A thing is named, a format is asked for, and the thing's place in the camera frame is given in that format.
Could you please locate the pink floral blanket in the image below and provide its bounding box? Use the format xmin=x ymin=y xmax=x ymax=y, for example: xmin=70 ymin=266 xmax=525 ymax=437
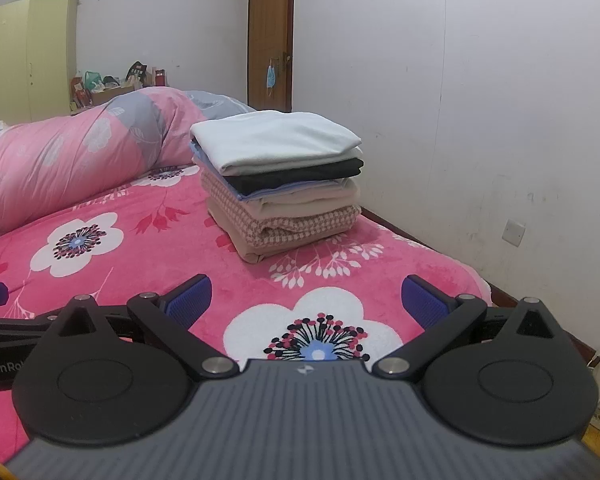
xmin=0 ymin=162 xmax=491 ymax=461

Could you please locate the pink floral quilt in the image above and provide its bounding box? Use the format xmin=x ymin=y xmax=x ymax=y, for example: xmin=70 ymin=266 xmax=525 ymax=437
xmin=0 ymin=86 xmax=256 ymax=238

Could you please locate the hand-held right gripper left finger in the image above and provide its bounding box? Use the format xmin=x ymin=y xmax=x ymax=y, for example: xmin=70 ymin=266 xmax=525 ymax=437
xmin=44 ymin=273 xmax=241 ymax=379

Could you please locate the black folded garment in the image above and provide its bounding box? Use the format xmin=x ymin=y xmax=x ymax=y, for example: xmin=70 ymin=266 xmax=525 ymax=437
xmin=222 ymin=157 xmax=365 ymax=197

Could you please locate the white sweatshirt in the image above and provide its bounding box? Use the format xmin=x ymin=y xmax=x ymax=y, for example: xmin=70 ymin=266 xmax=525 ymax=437
xmin=190 ymin=110 xmax=365 ymax=177

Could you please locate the black bag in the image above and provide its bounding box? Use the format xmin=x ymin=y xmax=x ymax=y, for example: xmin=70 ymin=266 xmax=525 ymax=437
xmin=125 ymin=61 xmax=150 ymax=87

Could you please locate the red packet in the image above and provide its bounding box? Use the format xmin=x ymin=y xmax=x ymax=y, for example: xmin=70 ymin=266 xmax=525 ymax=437
xmin=71 ymin=76 xmax=88 ymax=110

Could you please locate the blue folded garment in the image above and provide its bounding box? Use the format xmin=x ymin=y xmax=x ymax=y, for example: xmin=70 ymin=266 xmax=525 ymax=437
xmin=190 ymin=141 xmax=353 ymax=199

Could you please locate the light pink folded garment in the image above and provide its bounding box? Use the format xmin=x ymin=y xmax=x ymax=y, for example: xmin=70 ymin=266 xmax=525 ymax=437
xmin=200 ymin=167 xmax=362 ymax=217

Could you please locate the brown wooden door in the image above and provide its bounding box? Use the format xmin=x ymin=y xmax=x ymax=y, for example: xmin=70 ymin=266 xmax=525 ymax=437
xmin=247 ymin=0 xmax=296 ymax=113

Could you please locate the tan folded garment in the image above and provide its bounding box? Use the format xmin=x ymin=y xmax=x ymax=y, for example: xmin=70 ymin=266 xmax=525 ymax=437
xmin=207 ymin=200 xmax=361 ymax=265

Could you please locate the blue face mask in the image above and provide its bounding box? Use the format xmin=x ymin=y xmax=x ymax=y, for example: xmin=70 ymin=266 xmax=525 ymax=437
xmin=265 ymin=57 xmax=280 ymax=97

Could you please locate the pale yellow wardrobe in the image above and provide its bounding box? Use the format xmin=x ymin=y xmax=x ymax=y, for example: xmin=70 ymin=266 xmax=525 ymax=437
xmin=0 ymin=0 xmax=78 ymax=126

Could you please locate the cardboard box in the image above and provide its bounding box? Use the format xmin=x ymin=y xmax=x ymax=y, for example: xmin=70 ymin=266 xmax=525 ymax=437
xmin=90 ymin=85 xmax=138 ymax=107

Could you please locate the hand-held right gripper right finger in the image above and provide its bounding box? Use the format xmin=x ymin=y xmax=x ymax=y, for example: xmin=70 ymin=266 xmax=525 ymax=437
xmin=372 ymin=273 xmax=554 ymax=379

